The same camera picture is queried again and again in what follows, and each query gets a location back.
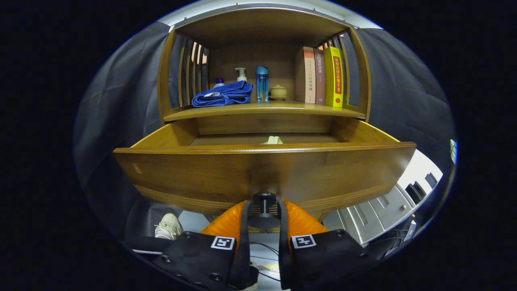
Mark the beige orange book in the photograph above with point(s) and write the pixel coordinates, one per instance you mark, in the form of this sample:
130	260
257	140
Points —
307	76

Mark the wooden drawer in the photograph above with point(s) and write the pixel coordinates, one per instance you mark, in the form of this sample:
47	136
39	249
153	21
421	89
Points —
262	173

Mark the brown book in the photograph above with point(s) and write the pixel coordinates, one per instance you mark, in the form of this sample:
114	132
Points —
320	81

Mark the wooden countertop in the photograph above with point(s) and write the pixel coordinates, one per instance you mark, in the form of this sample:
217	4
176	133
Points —
282	107

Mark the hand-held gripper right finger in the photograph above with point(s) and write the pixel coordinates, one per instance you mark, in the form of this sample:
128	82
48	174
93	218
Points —
323	258

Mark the pale yellow lidded teacup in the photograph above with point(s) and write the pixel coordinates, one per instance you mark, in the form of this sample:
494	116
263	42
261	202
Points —
278	92

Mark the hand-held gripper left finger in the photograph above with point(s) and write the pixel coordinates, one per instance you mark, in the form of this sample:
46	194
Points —
202	258

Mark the blue glass bottle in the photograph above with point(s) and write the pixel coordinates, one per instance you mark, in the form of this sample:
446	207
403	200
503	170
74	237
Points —
262	85

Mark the small white blue-capped bottle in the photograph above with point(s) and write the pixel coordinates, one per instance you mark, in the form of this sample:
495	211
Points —
218	83

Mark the blue folded towel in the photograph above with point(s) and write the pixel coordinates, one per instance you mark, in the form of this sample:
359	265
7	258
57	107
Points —
226	95

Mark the white pump bottle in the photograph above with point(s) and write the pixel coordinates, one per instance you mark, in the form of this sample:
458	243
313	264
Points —
241	76

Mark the pale green clear-wrapped pack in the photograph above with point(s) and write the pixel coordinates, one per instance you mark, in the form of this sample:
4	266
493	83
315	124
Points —
273	140

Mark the yellow book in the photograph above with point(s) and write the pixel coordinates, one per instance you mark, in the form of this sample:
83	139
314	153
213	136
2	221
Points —
334	76

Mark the beige sneaker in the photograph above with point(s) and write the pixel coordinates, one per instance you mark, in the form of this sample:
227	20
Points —
169	227

